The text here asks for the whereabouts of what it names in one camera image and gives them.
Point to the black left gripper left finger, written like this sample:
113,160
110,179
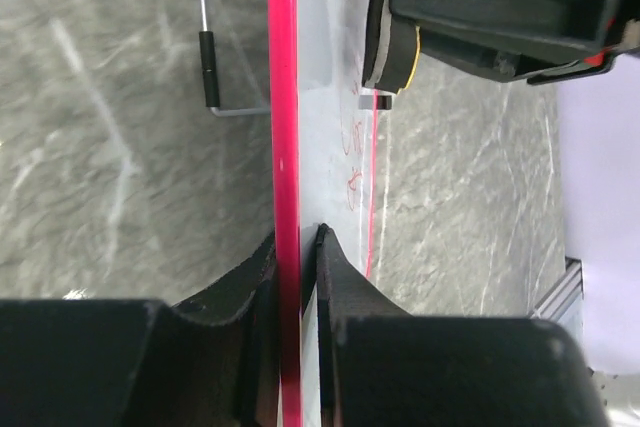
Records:
210,360

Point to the wire whiteboard stand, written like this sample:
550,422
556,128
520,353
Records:
210,77

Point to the aluminium right side rail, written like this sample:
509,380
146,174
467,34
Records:
565,292

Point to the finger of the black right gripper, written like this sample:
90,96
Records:
538,41

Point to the pink framed whiteboard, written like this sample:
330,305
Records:
324,128

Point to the yellow bone-shaped eraser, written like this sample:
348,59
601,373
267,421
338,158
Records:
392,49

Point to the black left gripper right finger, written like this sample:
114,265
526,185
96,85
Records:
381,366

